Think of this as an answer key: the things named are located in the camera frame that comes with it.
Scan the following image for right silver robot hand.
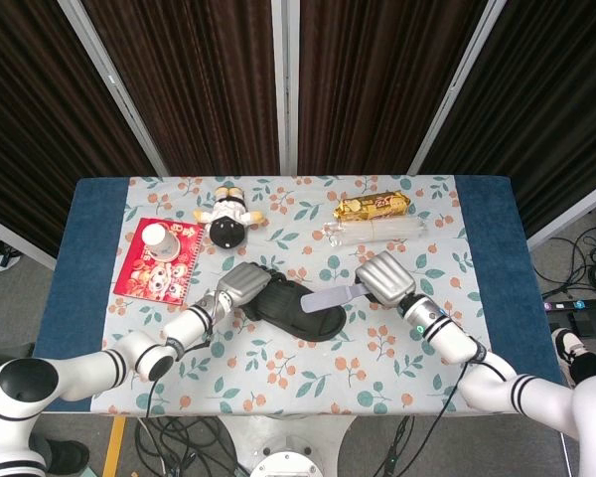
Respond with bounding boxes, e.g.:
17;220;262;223
353;250;431;310

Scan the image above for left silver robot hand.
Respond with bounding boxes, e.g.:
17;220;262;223
194;261;285;325

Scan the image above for grey tool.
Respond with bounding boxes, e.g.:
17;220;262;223
300;284;372;314

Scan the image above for black slipper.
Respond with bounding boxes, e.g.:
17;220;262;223
237;267;348;342

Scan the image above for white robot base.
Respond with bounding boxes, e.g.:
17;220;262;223
218;414;359;477

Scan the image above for black and white sneaker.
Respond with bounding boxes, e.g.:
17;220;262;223
550;327;586;387

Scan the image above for plush doll with black head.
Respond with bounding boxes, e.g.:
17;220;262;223
193;185;265;251

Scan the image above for golden biscuit packet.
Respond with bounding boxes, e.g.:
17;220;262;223
333;193;410;223

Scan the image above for red cartoon notebook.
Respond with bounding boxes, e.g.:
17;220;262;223
112;217;204;304

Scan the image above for white paper cup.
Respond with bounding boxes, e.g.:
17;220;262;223
142;223;182;262

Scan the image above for floral patterned tablecloth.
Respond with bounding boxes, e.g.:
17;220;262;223
91;174;504;416

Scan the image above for blue table cover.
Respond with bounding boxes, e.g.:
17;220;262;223
32;174;570;414

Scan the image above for yellow floor tape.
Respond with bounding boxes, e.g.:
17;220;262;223
101;415;127;477

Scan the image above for dark folding screen panel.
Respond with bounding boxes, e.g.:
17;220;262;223
0;0;596;259

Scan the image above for black floor cables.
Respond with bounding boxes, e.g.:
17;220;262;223
528;196;596;299

